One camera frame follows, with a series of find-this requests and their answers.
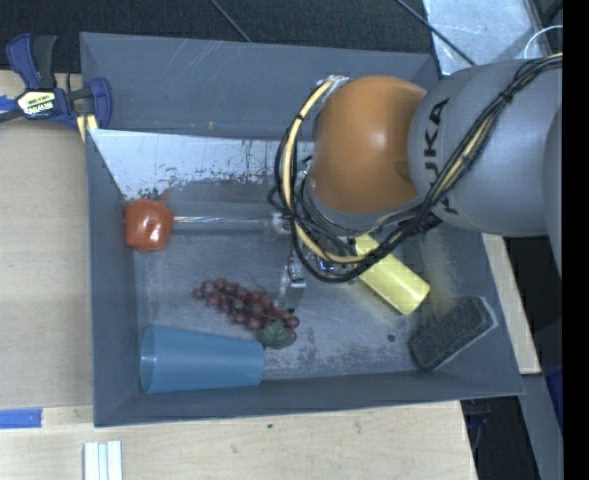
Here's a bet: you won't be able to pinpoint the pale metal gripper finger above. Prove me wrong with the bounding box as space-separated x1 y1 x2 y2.
172 212 289 235
283 262 308 312

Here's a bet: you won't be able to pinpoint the purple toy grapes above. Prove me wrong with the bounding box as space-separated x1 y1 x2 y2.
191 277 302 351

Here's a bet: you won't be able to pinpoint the grey metal bin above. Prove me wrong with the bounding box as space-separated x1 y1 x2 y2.
78 31 526 428

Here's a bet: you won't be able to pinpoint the red toy pepper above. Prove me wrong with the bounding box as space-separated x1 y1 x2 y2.
123 197 176 254

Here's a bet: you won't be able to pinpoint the yellow cylinder block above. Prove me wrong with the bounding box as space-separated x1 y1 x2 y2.
352 232 432 316

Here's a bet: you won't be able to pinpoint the blue plastic cup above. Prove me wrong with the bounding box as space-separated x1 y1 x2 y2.
139 323 267 396

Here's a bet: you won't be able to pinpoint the black eraser block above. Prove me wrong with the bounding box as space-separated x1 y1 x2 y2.
407 294 500 372

